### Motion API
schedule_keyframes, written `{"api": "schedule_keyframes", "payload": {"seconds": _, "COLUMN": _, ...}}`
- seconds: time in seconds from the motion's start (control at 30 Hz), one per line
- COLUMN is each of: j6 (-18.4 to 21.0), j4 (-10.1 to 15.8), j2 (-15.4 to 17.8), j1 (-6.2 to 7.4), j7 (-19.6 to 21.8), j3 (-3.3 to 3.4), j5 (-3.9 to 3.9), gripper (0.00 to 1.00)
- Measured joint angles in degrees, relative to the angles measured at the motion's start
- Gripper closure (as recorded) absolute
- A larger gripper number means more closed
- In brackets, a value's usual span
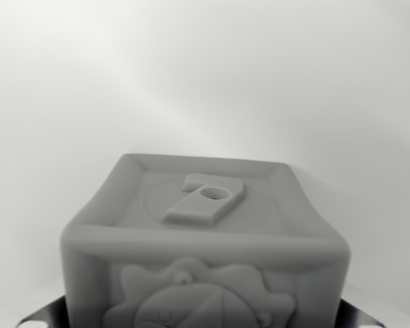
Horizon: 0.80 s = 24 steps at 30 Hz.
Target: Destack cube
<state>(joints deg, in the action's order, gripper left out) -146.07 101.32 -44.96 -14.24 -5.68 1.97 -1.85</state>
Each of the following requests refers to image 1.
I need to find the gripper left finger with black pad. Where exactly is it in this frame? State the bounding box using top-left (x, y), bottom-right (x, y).
top-left (15, 293), bottom-right (70, 328)

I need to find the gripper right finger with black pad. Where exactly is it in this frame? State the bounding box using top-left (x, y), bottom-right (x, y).
top-left (334, 296), bottom-right (385, 328)

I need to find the grey embossed toy cube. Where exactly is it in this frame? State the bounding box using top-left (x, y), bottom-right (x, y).
top-left (59, 152), bottom-right (351, 328)

